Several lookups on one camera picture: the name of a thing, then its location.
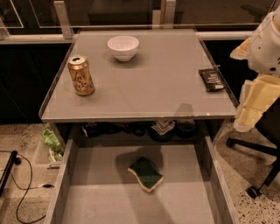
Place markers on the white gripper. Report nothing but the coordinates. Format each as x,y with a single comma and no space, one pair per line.
264,52

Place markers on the green yellow sponge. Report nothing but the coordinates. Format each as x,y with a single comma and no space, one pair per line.
146,175

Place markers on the grey open top drawer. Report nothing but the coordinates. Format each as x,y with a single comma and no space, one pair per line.
94,185

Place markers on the black snack packet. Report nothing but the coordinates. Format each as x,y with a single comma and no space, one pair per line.
211,80

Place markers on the black office chair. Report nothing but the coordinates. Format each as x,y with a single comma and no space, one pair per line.
268,126

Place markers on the black white patterned item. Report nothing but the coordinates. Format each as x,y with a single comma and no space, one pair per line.
163,127

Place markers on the white ceramic bowl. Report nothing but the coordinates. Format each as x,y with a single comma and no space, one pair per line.
123,47

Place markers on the gold soda can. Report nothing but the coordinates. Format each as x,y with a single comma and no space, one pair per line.
78,67

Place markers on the clear plastic bin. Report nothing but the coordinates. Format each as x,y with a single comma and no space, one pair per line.
41,157

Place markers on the green plastic bag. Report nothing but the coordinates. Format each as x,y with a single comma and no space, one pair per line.
55,150

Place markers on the black bar stand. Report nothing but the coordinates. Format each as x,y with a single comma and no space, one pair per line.
7,170

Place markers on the metal railing frame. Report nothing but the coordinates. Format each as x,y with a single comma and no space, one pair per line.
60,21

